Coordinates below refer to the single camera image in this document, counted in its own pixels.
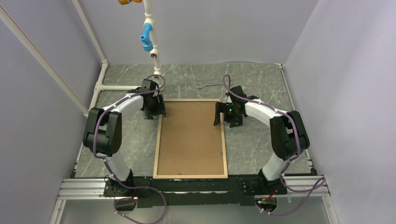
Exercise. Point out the blue pipe fitting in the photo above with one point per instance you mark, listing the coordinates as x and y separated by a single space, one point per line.
145 38

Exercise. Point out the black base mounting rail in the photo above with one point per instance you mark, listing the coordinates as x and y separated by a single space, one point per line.
236 189

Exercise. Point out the brown wooden backing board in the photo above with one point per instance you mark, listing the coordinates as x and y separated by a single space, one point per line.
190 139

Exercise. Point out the aluminium extrusion frame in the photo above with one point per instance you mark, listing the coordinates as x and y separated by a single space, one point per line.
93 188

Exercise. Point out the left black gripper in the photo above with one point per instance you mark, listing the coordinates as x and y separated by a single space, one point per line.
159 109

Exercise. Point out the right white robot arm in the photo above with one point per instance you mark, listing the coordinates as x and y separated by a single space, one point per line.
287 131

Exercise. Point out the orange pipe fitting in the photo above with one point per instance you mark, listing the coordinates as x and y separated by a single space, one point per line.
125 2

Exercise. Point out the white pvc pipe structure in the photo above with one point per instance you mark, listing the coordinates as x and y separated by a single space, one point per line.
47 64

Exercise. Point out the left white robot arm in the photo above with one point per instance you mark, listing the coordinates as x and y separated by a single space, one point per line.
103 129

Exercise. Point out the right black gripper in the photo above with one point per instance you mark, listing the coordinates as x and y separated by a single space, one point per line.
235 122

